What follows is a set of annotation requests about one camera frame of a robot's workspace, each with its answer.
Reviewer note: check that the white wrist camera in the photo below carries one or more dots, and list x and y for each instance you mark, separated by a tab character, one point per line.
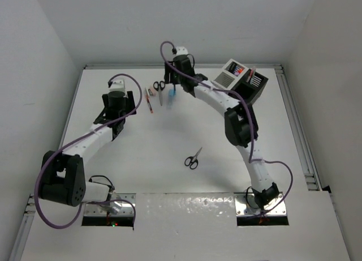
180	50
118	84

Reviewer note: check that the black slatted container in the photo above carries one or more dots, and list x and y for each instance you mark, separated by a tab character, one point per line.
251	91

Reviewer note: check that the blue handled scissors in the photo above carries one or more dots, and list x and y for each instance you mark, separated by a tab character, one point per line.
159	86

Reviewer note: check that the metal base plate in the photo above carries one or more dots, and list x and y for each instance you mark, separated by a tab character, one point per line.
121	205
246	206

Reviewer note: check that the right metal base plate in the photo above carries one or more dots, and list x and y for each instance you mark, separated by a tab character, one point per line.
246	206

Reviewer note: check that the white pink eraser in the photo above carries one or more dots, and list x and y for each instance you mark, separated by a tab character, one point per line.
151	92

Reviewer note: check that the red pen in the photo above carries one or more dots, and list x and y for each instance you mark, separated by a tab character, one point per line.
251	74

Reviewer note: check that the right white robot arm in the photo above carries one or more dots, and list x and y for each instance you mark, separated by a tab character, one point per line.
239	122

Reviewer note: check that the black handled scissors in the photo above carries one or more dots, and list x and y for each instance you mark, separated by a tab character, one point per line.
192	161

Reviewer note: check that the white slatted container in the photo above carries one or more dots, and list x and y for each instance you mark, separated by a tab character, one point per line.
225	79

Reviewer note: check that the thin red pencil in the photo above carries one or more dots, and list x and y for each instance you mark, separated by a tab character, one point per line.
148	101

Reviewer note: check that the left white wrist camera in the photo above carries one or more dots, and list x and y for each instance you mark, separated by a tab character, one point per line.
118	84

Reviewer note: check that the light blue highlighter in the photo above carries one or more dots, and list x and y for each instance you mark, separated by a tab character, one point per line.
171	96

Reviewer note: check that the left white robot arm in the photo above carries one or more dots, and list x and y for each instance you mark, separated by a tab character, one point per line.
63	180

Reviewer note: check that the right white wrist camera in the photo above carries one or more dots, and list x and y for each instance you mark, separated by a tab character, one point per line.
180	50

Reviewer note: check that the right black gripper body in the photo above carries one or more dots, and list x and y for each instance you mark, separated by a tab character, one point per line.
172	75

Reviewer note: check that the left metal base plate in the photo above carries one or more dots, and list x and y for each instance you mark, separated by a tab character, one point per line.
121	205

